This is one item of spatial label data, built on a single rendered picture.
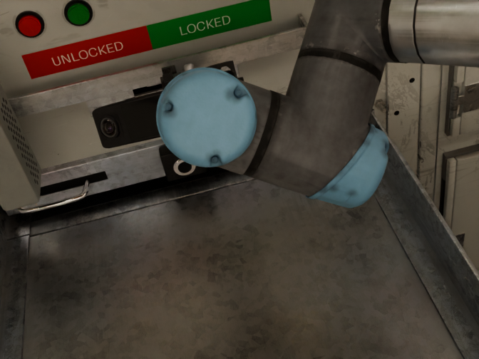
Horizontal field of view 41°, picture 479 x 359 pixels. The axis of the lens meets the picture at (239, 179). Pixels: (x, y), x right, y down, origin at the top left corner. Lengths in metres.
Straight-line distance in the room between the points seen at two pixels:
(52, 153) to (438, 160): 0.58
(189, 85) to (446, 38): 0.20
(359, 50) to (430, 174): 0.55
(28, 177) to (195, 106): 0.39
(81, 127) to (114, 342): 0.30
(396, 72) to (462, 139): 0.19
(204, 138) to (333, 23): 0.15
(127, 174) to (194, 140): 0.48
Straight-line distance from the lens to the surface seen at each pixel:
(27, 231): 0.99
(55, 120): 0.91
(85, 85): 0.84
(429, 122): 1.00
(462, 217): 1.14
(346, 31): 0.55
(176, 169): 0.93
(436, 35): 0.52
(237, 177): 0.96
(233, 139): 0.49
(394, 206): 0.89
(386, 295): 0.80
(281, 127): 0.52
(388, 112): 0.96
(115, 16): 0.84
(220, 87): 0.49
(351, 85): 0.54
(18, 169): 0.82
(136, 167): 0.95
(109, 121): 0.70
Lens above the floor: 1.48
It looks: 41 degrees down
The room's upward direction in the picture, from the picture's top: 12 degrees counter-clockwise
